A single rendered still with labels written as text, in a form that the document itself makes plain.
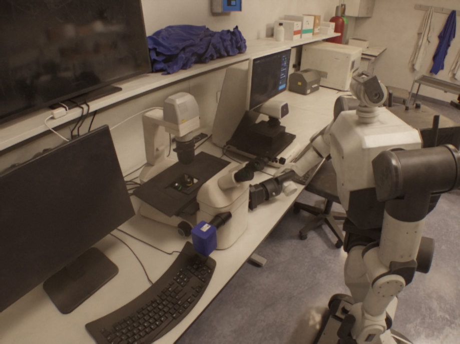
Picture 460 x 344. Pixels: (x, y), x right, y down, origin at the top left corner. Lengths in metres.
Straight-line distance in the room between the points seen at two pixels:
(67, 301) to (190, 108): 0.80
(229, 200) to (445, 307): 1.76
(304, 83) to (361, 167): 2.12
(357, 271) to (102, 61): 1.24
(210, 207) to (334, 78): 2.39
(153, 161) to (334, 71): 2.31
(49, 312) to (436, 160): 1.17
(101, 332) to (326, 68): 2.89
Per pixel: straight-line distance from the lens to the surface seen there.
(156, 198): 1.01
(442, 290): 2.33
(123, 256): 1.13
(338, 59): 3.02
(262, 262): 1.93
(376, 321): 0.87
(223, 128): 1.61
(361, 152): 0.66
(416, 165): 0.56
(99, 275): 1.09
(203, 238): 0.84
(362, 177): 0.68
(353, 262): 0.95
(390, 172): 0.54
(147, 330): 0.92
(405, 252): 0.68
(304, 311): 1.83
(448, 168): 0.59
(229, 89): 1.50
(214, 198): 0.90
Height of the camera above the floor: 1.59
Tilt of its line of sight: 35 degrees down
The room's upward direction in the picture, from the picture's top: straight up
